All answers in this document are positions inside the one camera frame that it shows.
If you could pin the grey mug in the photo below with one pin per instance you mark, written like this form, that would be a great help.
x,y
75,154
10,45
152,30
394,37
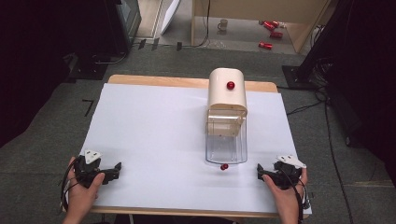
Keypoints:
x,y
222,25

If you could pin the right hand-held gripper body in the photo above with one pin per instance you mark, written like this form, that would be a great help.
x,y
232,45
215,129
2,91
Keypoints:
x,y
288,174

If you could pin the white paper sheet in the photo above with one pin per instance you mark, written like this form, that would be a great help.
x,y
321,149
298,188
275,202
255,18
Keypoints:
x,y
149,140

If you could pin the cream box with red knob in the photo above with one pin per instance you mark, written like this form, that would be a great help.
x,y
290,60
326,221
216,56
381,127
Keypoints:
x,y
226,90

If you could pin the clear drawer with red knob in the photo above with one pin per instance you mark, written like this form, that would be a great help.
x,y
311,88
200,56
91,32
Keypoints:
x,y
226,146

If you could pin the person's left hand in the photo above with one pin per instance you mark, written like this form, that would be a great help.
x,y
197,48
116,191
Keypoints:
x,y
81,196

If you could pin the wooden table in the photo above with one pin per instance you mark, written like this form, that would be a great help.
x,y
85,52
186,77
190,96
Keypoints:
x,y
155,81

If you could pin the wooden cabinet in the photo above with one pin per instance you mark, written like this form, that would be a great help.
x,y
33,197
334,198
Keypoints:
x,y
249,9

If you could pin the red can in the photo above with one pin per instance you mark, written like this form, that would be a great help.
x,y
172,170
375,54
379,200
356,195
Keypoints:
x,y
265,45
275,23
269,25
276,34

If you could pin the dark monitor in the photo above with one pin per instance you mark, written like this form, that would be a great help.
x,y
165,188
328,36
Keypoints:
x,y
126,21

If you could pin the white board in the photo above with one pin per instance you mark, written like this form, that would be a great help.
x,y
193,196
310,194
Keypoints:
x,y
169,14

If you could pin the black metal stand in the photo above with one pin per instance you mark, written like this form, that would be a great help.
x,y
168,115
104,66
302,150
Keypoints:
x,y
314,53

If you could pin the black tape strip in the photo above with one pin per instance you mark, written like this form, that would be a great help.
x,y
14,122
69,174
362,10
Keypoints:
x,y
142,44
179,46

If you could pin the person's right hand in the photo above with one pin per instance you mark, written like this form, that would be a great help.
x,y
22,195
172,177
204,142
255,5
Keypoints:
x,y
285,197

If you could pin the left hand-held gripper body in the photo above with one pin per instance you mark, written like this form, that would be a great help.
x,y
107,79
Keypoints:
x,y
85,169

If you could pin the black curtain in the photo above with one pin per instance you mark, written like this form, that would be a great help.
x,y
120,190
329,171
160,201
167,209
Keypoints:
x,y
373,77
37,62

